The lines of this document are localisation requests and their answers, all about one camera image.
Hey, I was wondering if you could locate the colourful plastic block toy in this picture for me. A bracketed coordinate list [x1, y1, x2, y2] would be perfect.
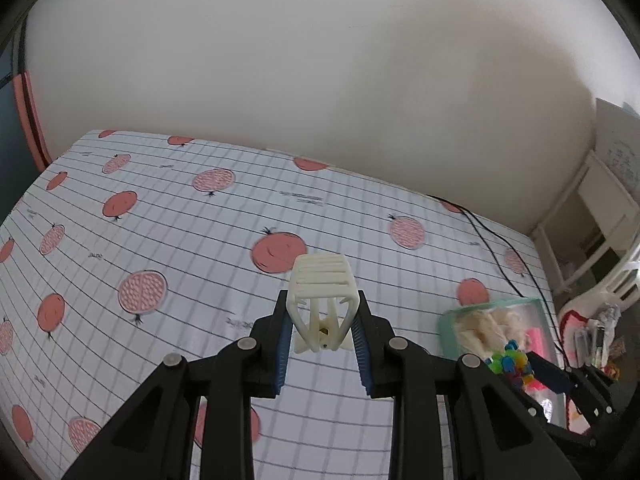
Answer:
[485, 339, 535, 389]

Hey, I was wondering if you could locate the cream lace scrunchie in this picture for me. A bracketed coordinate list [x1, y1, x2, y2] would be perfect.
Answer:
[454, 308, 527, 360]

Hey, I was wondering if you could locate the white plastic hair claw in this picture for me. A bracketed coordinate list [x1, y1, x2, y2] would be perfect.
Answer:
[286, 252, 360, 353]

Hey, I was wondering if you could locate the clutter pile on chair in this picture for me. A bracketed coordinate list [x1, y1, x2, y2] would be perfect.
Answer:
[560, 304, 622, 380]

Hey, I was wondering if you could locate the teal shallow box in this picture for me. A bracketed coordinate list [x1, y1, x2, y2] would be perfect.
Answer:
[437, 296, 569, 430]

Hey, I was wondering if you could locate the white plastic chair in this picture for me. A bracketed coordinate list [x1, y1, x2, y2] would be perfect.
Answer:
[558, 235, 640, 334]

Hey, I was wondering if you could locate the pomegranate print bed sheet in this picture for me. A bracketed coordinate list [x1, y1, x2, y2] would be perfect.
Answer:
[1, 130, 550, 479]

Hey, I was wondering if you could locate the white bedside shelf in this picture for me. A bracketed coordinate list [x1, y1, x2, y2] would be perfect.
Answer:
[532, 152, 639, 297]

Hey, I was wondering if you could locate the white printed card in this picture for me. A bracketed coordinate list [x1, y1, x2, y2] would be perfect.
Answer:
[596, 99, 640, 202]

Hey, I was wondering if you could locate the black cable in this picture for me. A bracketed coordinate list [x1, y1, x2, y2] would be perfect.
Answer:
[426, 194, 569, 361]

